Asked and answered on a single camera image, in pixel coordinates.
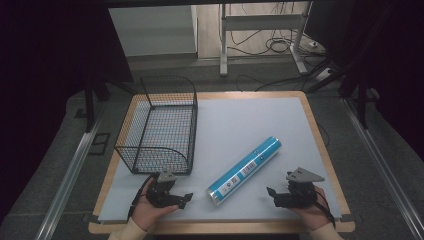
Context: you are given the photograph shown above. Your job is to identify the dark curtain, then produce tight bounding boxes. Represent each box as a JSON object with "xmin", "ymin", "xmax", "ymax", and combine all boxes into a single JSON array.
[
  {"xmin": 0, "ymin": 0, "xmax": 135, "ymax": 225},
  {"xmin": 304, "ymin": 0, "xmax": 424, "ymax": 161}
]

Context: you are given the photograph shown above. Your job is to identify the light grey table mat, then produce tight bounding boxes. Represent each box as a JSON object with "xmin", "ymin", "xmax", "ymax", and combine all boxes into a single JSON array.
[{"xmin": 97, "ymin": 96, "xmax": 343, "ymax": 224}]

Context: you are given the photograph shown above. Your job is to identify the left hand-held gripper cable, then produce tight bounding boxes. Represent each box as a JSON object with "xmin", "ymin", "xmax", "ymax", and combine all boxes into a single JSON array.
[{"xmin": 127, "ymin": 172, "xmax": 160, "ymax": 222}]

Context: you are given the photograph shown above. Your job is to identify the aluminium floor rail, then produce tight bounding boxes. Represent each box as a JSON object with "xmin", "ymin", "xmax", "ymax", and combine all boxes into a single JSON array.
[
  {"xmin": 34, "ymin": 102, "xmax": 108, "ymax": 240},
  {"xmin": 342, "ymin": 97, "xmax": 424, "ymax": 240}
]

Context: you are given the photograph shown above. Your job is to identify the white power strip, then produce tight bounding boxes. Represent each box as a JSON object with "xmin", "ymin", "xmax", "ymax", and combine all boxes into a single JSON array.
[{"xmin": 315, "ymin": 67, "xmax": 335, "ymax": 83}]

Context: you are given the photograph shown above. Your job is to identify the person's right hand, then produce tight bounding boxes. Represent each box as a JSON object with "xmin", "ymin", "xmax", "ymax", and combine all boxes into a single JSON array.
[{"xmin": 289, "ymin": 185, "xmax": 332, "ymax": 233}]

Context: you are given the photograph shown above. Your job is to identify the black floor cables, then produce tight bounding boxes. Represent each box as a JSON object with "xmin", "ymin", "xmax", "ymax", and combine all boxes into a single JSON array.
[{"xmin": 218, "ymin": 1, "xmax": 331, "ymax": 93}]

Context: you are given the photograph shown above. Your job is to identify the hand-held gripper cable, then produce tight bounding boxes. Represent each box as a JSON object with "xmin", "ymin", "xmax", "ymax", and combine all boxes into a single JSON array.
[
  {"xmin": 312, "ymin": 189, "xmax": 337, "ymax": 229},
  {"xmin": 127, "ymin": 172, "xmax": 160, "ymax": 222}
]

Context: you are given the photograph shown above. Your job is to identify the blue cylindrical tube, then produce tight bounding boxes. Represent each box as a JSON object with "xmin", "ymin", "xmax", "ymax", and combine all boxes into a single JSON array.
[{"xmin": 204, "ymin": 135, "xmax": 283, "ymax": 208}]

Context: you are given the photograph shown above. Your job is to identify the white metal stand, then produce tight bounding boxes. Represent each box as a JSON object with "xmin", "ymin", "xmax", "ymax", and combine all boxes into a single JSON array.
[{"xmin": 218, "ymin": 1, "xmax": 314, "ymax": 78}]

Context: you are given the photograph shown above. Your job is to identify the right hand-held gripper cable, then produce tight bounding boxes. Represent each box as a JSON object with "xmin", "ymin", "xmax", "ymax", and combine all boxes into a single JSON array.
[{"xmin": 312, "ymin": 189, "xmax": 337, "ymax": 229}]

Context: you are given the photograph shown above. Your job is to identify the grey panel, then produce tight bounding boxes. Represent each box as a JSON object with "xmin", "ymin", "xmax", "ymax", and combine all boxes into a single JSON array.
[{"xmin": 107, "ymin": 4, "xmax": 198, "ymax": 58}]

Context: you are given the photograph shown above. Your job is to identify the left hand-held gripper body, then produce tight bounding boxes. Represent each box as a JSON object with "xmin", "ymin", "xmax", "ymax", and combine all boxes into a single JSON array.
[{"xmin": 145, "ymin": 170, "xmax": 184, "ymax": 209}]

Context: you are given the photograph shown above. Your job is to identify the black stand leg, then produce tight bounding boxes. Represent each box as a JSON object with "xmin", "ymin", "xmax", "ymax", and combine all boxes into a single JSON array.
[
  {"xmin": 338, "ymin": 74, "xmax": 372, "ymax": 130},
  {"xmin": 82, "ymin": 80, "xmax": 112, "ymax": 134}
]

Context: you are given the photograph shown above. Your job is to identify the person's left hand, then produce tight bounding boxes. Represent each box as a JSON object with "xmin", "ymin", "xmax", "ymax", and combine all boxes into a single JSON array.
[{"xmin": 131, "ymin": 177, "xmax": 180, "ymax": 233}]

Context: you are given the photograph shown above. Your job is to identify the black wire mesh basket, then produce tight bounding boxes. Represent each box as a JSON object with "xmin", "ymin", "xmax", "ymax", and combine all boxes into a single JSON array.
[{"xmin": 114, "ymin": 75, "xmax": 199, "ymax": 176}]

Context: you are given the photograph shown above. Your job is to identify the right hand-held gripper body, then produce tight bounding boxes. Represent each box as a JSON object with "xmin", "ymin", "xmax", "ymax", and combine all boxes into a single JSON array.
[{"xmin": 274, "ymin": 166, "xmax": 326, "ymax": 210}]

